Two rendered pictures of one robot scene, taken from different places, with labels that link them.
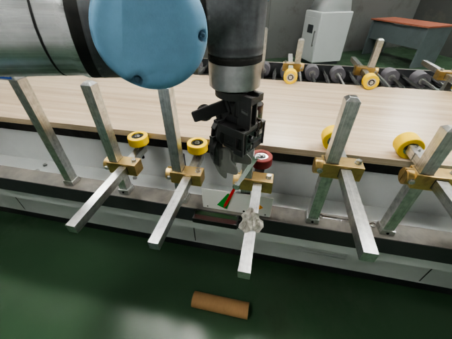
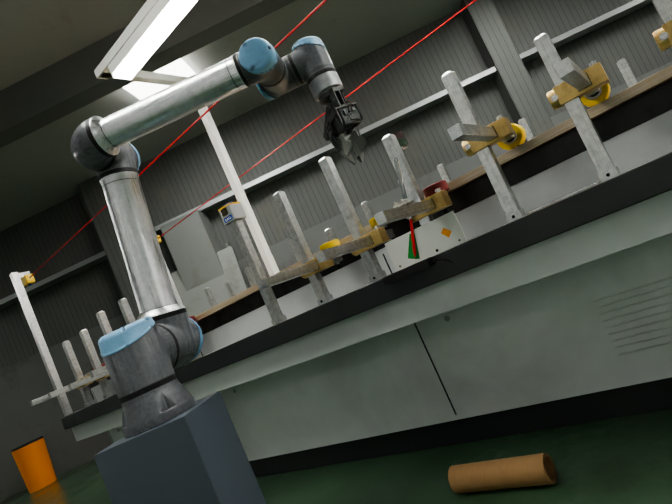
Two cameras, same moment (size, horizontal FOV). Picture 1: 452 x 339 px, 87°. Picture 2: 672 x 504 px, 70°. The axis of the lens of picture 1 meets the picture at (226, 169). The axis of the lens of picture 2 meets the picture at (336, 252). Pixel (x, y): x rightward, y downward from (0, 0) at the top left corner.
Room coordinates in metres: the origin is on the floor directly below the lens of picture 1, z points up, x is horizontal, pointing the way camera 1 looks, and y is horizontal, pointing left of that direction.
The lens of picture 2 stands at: (-0.88, -0.40, 0.72)
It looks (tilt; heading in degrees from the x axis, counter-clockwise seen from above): 4 degrees up; 23
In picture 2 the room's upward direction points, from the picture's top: 24 degrees counter-clockwise
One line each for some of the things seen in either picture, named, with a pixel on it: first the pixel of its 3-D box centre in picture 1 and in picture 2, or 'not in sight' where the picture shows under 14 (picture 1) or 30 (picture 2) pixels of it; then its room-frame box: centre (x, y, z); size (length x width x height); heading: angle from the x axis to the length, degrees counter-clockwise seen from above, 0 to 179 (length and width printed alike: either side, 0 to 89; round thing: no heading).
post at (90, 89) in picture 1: (111, 147); (303, 249); (0.72, 0.42, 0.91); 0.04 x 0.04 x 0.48; 78
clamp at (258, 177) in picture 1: (253, 180); (428, 206); (0.62, -0.09, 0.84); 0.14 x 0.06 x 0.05; 78
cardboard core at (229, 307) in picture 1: (220, 305); (499, 474); (0.54, 0.03, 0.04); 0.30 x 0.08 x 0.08; 78
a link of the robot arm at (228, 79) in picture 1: (236, 73); (327, 87); (0.42, -0.02, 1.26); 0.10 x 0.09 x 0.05; 139
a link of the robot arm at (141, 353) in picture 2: not in sight; (137, 354); (0.08, 0.68, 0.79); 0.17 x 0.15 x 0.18; 14
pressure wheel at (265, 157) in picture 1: (259, 167); (440, 199); (0.69, -0.13, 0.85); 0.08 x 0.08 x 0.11
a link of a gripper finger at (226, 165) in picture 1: (228, 166); (348, 147); (0.40, 0.00, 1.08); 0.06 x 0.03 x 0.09; 49
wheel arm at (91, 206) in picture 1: (114, 180); (305, 270); (0.63, 0.40, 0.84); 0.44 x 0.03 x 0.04; 168
